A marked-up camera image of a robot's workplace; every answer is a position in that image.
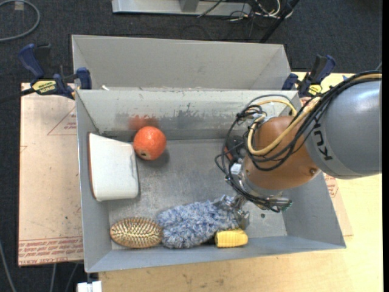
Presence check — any brown cardboard board red print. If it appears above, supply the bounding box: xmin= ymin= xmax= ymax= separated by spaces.
xmin=18 ymin=82 xmax=354 ymax=267

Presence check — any black cylinder on white bracket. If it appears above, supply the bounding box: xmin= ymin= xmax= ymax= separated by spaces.
xmin=224 ymin=134 xmax=246 ymax=164

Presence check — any white plastic tub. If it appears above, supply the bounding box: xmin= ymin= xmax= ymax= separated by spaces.
xmin=87 ymin=131 xmax=140 ymax=203

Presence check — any grey metal bin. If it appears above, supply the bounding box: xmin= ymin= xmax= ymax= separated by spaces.
xmin=71 ymin=34 xmax=347 ymax=274

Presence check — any orange toy fruit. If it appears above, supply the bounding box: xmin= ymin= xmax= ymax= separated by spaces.
xmin=133 ymin=125 xmax=167 ymax=161

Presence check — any blue fluffy cloth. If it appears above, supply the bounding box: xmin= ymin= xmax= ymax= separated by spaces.
xmin=156 ymin=198 xmax=241 ymax=249

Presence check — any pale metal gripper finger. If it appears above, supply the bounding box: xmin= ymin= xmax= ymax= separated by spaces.
xmin=212 ymin=194 xmax=236 ymax=207
xmin=225 ymin=206 xmax=241 ymax=222

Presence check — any yellow toy corn cob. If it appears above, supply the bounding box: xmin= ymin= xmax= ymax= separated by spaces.
xmin=214 ymin=228 xmax=249 ymax=249

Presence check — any wooden hairbrush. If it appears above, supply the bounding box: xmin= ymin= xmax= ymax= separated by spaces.
xmin=109 ymin=217 xmax=164 ymax=249

